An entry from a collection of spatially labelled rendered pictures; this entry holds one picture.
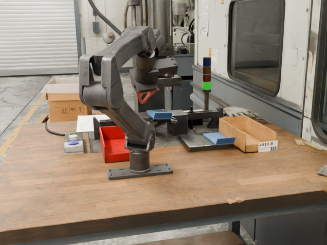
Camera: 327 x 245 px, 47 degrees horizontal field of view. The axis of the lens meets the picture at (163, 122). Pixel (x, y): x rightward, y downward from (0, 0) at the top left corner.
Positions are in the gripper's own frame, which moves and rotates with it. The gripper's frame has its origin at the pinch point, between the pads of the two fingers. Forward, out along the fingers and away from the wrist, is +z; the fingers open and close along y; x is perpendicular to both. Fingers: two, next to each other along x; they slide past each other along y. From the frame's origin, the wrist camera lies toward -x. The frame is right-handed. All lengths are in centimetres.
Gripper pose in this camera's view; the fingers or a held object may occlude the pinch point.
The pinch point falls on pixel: (141, 98)
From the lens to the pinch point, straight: 126.9
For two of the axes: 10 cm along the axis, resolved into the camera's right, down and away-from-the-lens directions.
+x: -9.4, 1.8, -3.0
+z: -1.1, 6.6, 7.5
